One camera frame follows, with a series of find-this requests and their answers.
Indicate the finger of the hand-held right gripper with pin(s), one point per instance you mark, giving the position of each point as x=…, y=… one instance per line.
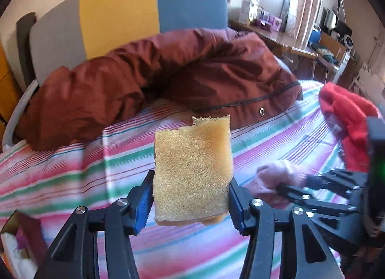
x=293, y=191
x=331, y=176

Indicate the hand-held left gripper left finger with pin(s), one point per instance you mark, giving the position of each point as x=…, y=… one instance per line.
x=143, y=209

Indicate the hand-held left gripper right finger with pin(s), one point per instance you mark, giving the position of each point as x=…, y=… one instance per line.
x=236, y=206

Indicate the pink cloth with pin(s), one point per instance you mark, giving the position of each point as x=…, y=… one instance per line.
x=270, y=176

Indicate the yellow sponge with torn edge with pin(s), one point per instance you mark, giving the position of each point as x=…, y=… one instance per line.
x=192, y=170

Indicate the gold-lined maroon box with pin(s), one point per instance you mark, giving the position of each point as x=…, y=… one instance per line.
x=33, y=230

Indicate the purple snack packet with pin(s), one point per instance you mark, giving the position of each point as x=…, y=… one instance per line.
x=21, y=233

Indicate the red cloth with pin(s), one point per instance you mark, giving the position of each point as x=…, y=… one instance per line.
x=346, y=116

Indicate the striped blanket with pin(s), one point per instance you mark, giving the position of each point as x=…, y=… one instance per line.
x=90, y=176

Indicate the black speaker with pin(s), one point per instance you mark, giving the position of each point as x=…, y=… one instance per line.
x=343, y=30

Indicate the maroon jacket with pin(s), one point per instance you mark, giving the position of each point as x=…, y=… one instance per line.
x=150, y=80

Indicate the silver kettle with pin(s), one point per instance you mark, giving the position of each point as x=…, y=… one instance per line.
x=329, y=18

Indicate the wooden desk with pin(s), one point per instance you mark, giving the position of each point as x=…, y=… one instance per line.
x=279, y=39

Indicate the pink patterned curtain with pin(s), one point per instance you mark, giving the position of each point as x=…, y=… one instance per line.
x=306, y=11

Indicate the purple box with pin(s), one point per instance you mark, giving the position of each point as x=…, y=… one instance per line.
x=274, y=23

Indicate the wooden wardrobe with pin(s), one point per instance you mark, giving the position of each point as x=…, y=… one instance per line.
x=6, y=86

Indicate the white carton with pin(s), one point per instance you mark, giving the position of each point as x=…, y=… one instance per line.
x=249, y=8

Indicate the grey yellow blue chair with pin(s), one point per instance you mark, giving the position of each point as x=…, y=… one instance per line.
x=120, y=8

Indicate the white frame side table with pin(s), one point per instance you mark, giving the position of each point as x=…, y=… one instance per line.
x=334, y=56

